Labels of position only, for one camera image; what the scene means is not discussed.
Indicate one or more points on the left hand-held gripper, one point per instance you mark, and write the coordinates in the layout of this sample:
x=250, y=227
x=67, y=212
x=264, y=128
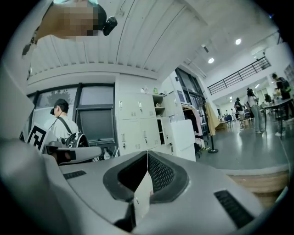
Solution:
x=78, y=152

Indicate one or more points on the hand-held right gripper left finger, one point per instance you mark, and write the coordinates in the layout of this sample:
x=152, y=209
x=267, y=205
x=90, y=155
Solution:
x=114, y=179

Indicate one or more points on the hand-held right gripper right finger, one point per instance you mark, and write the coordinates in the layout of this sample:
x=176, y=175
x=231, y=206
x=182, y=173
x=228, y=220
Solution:
x=170, y=176

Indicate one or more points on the white paper tag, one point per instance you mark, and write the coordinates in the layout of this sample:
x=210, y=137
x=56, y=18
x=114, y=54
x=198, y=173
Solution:
x=143, y=197

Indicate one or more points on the cream locker door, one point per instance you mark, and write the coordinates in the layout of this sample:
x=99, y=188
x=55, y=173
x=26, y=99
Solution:
x=172, y=104
x=166, y=130

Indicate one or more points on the cream metal locker cabinet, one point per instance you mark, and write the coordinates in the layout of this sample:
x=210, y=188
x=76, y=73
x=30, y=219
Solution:
x=135, y=121

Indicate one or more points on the black backpack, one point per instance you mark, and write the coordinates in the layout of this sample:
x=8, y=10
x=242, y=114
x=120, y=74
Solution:
x=77, y=139

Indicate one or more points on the black monitor screen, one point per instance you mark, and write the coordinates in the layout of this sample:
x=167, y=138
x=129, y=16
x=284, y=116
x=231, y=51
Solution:
x=96, y=125

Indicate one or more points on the white side cabinet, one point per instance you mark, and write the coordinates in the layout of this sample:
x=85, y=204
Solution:
x=183, y=137

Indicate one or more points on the pink hanging clothes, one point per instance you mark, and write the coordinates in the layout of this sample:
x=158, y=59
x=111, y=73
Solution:
x=198, y=125

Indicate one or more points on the yellow hanging coat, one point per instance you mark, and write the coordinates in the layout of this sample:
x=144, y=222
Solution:
x=211, y=119

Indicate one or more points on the green toy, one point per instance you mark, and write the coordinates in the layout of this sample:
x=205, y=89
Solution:
x=155, y=91

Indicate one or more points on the wooden table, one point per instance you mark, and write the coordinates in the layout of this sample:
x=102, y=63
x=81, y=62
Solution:
x=259, y=183

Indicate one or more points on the white figurine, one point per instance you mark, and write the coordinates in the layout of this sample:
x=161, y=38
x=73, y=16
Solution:
x=144, y=89

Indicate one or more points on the round ceiling light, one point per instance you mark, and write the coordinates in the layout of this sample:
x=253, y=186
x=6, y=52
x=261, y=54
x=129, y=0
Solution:
x=211, y=60
x=238, y=41

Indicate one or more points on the black balcony railing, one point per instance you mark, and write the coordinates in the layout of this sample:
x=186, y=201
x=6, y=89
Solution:
x=239, y=74

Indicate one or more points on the black framed table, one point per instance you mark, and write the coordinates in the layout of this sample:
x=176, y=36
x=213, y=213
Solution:
x=279, y=102

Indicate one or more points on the person's head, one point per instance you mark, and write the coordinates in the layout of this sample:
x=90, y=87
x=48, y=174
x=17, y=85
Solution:
x=69, y=20

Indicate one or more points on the black stanchion post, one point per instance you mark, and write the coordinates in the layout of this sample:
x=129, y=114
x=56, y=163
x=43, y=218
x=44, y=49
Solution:
x=212, y=150

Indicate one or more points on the black head-mounted camera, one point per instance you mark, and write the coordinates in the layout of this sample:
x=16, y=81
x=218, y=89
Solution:
x=109, y=25

